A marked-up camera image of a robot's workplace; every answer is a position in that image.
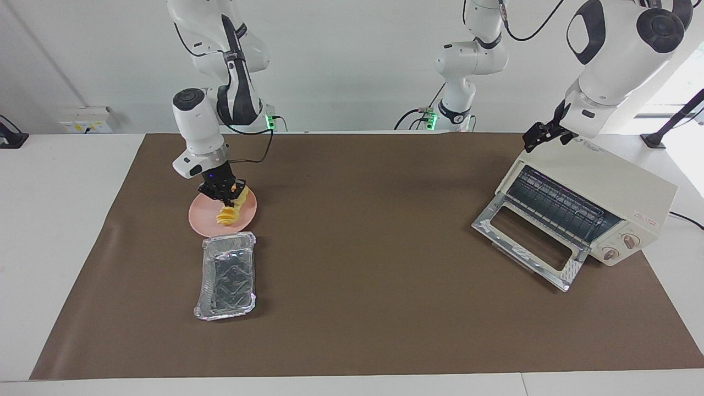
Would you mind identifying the sliced golden bread loaf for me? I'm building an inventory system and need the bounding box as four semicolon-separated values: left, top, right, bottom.
216;184;251;227

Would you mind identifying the aluminium foil tray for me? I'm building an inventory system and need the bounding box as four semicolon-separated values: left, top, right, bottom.
193;232;258;322

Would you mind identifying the cream toaster oven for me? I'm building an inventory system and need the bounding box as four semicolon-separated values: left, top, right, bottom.
495;135;678;268

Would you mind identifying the glass oven door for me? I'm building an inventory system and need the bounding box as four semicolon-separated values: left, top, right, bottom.
471;203;587;293

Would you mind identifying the pink round plate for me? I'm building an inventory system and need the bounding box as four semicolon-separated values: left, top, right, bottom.
189;190;258;239

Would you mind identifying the brown table mat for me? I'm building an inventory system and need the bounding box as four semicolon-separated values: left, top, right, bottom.
30;132;704;381

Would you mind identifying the black table clamp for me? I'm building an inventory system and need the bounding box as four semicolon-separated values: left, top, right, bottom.
0;114;30;150

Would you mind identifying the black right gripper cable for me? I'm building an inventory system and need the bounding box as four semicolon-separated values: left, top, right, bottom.
220;113;275;165

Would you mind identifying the metal oven wire rack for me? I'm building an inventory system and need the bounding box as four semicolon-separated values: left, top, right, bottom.
506;168;620;244

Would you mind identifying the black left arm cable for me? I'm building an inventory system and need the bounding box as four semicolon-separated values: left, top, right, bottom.
497;0;568;43

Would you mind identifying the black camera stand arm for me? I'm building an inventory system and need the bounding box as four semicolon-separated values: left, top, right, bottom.
640;88;704;150

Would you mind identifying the black left base cable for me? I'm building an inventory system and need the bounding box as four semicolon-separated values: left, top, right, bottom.
393;84;447;131

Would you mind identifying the black oven power cable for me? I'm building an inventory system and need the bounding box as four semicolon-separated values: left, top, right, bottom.
668;211;704;231

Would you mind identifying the white wall socket box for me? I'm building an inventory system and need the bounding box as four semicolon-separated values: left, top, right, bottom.
59;107;114;135

